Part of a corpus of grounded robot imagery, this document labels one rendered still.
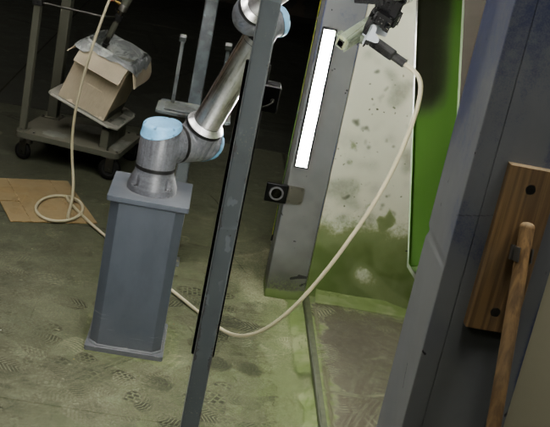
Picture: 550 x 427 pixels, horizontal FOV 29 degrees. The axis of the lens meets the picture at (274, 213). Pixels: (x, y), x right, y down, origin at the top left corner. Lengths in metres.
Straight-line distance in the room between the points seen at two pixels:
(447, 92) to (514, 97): 2.45
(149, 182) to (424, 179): 1.09
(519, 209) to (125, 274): 2.50
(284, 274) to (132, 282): 1.04
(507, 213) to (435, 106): 2.43
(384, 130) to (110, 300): 1.45
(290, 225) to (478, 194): 3.09
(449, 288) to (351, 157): 2.95
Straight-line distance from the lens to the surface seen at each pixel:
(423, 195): 4.28
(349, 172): 4.75
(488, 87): 1.74
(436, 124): 4.20
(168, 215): 3.97
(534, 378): 2.13
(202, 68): 4.83
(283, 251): 4.86
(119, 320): 4.15
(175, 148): 3.98
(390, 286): 4.97
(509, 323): 1.78
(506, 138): 1.75
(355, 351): 4.52
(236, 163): 2.70
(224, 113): 3.99
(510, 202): 1.76
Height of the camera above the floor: 1.95
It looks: 19 degrees down
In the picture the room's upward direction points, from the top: 12 degrees clockwise
